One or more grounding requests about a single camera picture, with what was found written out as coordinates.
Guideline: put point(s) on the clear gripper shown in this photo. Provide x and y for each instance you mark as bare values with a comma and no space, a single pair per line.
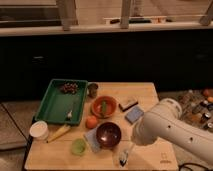
128,150

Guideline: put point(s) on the black bristle brush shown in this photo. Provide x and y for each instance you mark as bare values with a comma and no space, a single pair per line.
123,157

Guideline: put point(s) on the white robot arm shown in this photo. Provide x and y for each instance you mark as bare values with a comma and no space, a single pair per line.
163,120

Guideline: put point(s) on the green plastic cup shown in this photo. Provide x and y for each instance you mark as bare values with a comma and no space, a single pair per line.
78,147

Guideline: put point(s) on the small metal cup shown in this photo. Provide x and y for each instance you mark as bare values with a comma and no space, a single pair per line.
92,90

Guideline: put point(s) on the dark maroon bowl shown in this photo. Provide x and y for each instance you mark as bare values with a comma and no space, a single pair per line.
108,135

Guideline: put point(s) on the wooden table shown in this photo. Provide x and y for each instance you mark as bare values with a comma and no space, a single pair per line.
57,156

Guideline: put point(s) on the blue sponge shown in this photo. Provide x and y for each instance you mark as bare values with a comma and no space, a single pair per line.
134,114

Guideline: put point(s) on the blue cloth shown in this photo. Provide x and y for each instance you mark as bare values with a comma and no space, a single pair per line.
90,137

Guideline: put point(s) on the brown block eraser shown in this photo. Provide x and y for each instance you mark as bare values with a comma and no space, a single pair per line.
127,104

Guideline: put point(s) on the orange fruit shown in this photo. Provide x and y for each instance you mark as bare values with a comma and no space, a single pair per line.
91,122

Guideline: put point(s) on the green vegetable in bowl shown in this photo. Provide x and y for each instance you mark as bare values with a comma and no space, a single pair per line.
103,108

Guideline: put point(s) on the orange bowl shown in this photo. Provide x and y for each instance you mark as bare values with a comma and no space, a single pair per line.
96,106

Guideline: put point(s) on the yellow wooden tool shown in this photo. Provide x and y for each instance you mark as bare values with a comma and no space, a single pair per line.
62,130

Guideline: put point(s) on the small white garlic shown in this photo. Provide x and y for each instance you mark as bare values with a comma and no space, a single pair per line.
69,115

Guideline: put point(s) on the bunch of dark grapes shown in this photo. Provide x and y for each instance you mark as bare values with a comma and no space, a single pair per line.
69,88

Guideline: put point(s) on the green plastic tray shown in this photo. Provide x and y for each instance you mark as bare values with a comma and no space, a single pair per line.
55,105

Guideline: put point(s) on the white round container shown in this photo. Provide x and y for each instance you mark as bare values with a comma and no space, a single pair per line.
39,130

